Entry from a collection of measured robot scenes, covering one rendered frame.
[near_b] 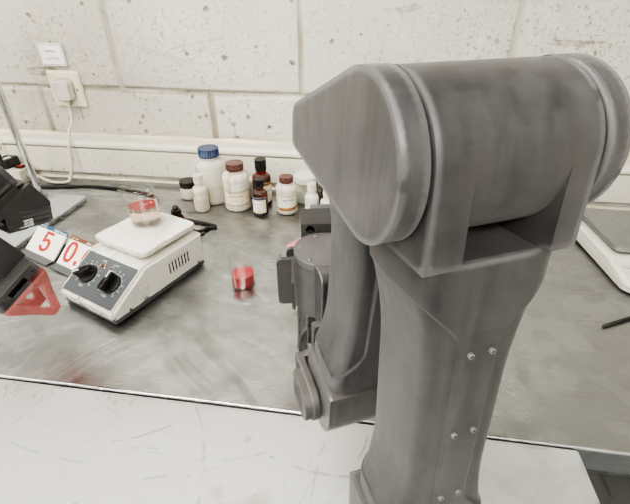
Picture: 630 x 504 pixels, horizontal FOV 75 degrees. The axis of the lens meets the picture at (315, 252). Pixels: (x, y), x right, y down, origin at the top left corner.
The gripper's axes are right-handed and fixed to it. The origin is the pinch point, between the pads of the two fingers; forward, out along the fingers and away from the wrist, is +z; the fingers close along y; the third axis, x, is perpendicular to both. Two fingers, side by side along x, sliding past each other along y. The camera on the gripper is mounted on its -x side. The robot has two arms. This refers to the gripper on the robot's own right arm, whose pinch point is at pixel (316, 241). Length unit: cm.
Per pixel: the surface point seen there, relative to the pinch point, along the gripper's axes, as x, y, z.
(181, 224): 5.0, 22.8, 15.6
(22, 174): 11, 74, 56
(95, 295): 10.3, 34.1, 3.0
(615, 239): 10, -56, 14
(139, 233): 5.0, 29.2, 12.7
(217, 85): -11, 21, 56
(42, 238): 11, 52, 23
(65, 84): -11, 58, 60
